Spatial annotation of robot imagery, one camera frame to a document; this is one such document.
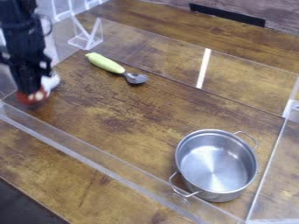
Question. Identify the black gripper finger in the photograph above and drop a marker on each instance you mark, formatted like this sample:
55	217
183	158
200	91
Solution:
22	80
35	81

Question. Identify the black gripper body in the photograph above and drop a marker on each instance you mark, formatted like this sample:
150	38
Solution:
37	61

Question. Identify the red white-spotted toy mushroom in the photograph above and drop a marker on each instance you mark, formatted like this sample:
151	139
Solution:
49	84

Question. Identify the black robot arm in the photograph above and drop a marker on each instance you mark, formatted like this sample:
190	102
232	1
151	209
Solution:
23	51

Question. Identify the silver metal pot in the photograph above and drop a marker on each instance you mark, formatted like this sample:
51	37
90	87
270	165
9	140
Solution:
217	165

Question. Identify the black strip on table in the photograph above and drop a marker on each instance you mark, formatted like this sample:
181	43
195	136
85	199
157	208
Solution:
229	15

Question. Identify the yellow-handled metal spoon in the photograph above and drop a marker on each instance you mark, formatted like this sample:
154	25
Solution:
107	64

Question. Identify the clear acrylic enclosure wall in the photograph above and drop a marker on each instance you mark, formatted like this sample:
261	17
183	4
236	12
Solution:
91	153

